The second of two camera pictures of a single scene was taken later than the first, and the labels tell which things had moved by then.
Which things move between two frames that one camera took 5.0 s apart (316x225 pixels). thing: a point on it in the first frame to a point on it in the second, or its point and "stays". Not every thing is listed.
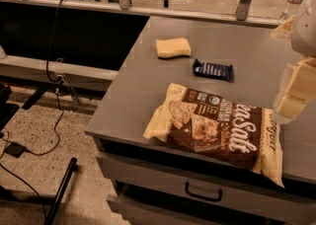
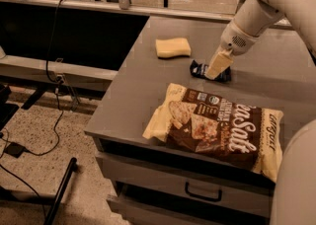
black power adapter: (15, 149) stays
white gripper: (304, 33) to (236, 39)
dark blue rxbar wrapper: (212, 70) stays
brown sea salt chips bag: (240, 134) stays
